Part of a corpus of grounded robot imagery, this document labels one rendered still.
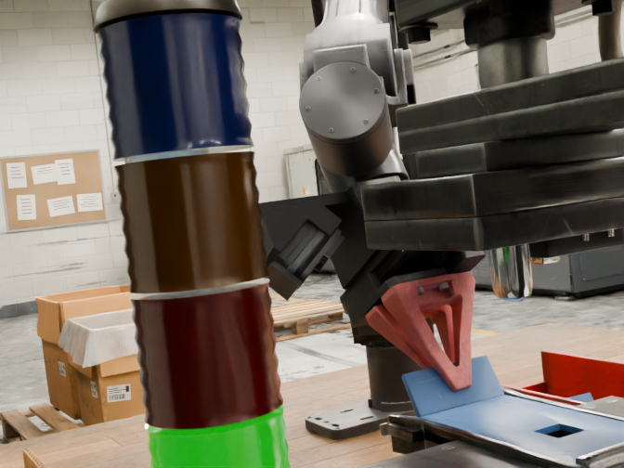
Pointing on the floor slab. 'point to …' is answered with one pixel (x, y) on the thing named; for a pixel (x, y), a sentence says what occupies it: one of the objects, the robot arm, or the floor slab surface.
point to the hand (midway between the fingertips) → (455, 379)
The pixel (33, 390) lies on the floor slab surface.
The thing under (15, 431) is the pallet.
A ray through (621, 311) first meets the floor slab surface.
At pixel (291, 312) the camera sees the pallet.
